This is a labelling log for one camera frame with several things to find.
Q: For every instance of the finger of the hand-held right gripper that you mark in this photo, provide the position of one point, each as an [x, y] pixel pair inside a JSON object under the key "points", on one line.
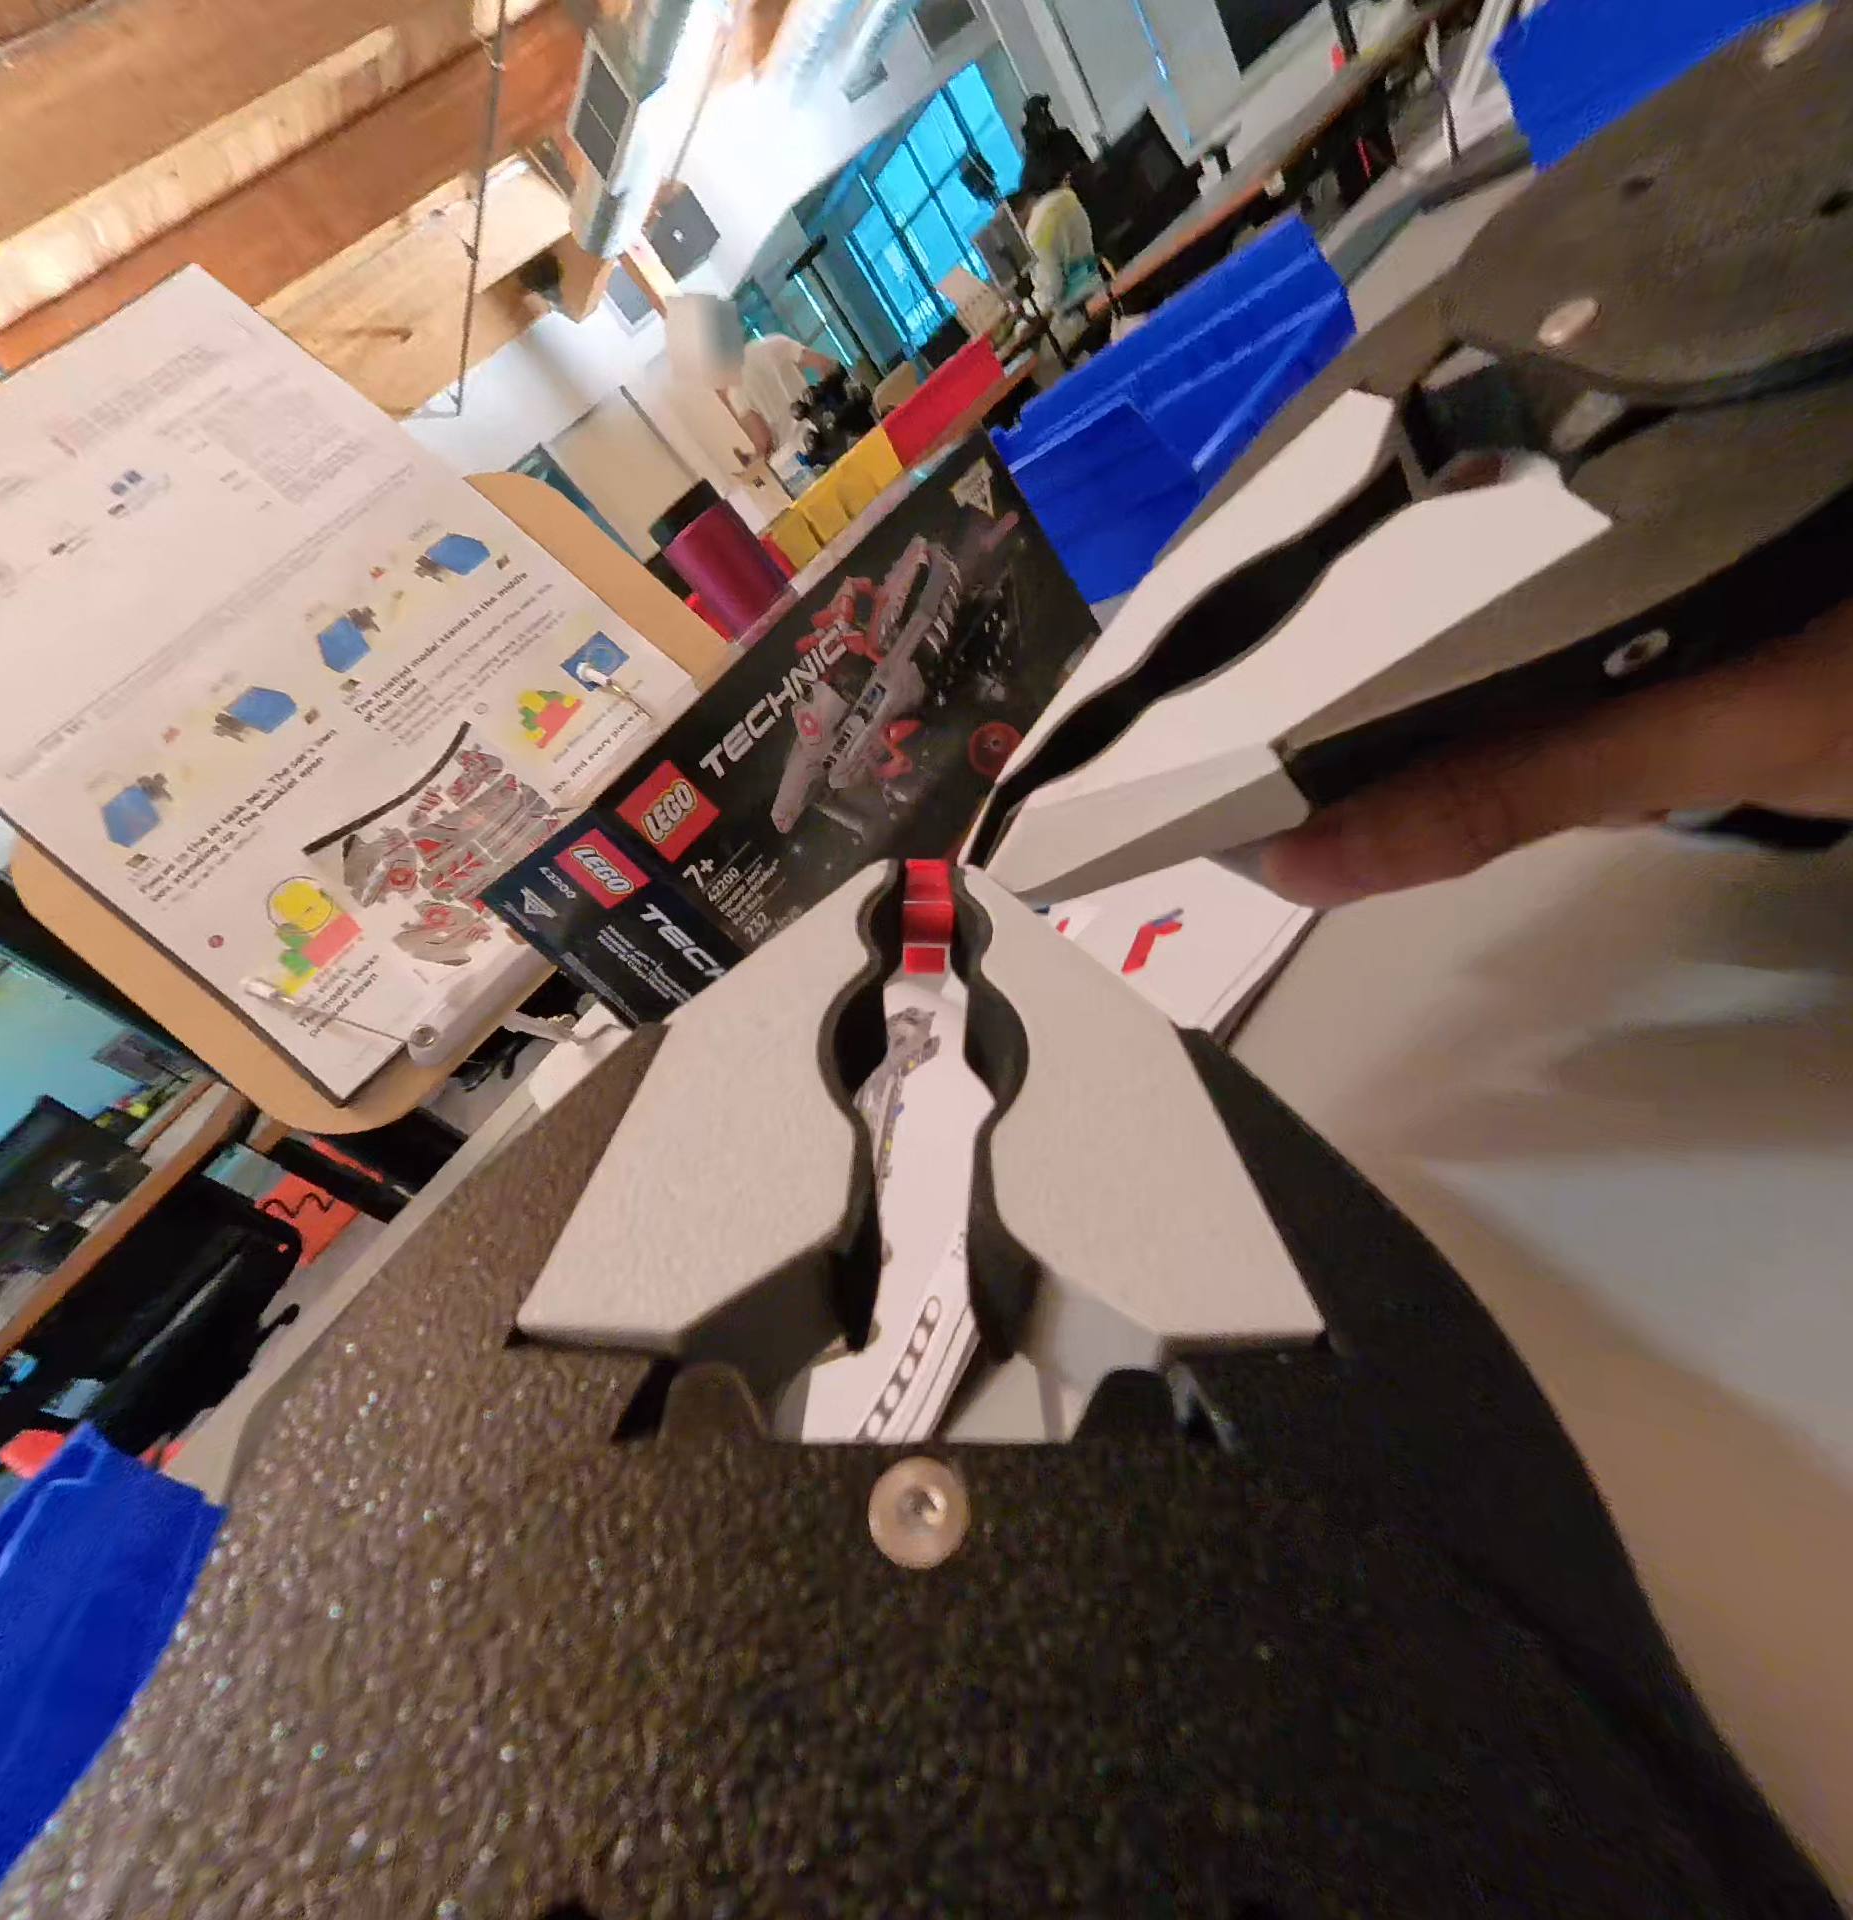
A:
{"points": [[1241, 542], [1391, 629]]}

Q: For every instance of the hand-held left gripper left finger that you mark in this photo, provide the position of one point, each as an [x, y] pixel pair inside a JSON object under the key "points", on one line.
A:
{"points": [[715, 1171]]}

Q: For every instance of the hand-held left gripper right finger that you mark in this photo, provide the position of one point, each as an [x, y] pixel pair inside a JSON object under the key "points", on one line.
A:
{"points": [[1137, 1187]]}

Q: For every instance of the red angled toy beam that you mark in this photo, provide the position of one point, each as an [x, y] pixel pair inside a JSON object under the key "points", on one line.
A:
{"points": [[927, 938]]}

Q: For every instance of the grey desk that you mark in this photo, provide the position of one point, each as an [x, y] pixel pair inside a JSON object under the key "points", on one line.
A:
{"points": [[1616, 1201]]}

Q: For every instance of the person's right hand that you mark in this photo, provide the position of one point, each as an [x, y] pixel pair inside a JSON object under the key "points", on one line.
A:
{"points": [[1541, 779]]}

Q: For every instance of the white stand base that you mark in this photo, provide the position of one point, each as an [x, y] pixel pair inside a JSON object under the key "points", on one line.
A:
{"points": [[581, 1055]]}

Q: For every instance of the white instruction booklet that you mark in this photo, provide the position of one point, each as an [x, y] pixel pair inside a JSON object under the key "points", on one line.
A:
{"points": [[1106, 961]]}

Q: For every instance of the white sheet clip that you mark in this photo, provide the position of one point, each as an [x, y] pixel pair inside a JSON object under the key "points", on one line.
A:
{"points": [[446, 1038]]}

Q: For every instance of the background office table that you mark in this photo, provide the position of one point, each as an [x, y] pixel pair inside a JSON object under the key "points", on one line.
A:
{"points": [[1287, 143]]}

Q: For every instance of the yellow storage bin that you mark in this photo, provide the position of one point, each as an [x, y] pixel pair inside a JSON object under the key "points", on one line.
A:
{"points": [[838, 504]]}

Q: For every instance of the grey red sticker sheet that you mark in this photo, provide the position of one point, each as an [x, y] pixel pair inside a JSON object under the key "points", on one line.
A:
{"points": [[432, 856]]}

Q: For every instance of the black toy set box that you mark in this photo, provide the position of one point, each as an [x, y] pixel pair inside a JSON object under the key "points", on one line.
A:
{"points": [[806, 752]]}

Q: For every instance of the maroon tumbler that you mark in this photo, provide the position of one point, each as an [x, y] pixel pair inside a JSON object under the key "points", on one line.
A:
{"points": [[724, 579]]}

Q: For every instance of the black office chair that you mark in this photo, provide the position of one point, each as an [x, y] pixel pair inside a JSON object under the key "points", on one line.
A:
{"points": [[146, 1290]]}

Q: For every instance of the wooden display board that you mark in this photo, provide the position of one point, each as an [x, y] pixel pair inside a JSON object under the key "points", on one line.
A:
{"points": [[612, 555]]}

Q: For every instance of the white instruction sheet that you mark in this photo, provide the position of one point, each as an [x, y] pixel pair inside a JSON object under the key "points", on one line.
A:
{"points": [[266, 602]]}

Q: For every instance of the blue storage bin with tag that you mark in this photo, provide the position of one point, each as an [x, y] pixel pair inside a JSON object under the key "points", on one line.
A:
{"points": [[56, 1621]]}

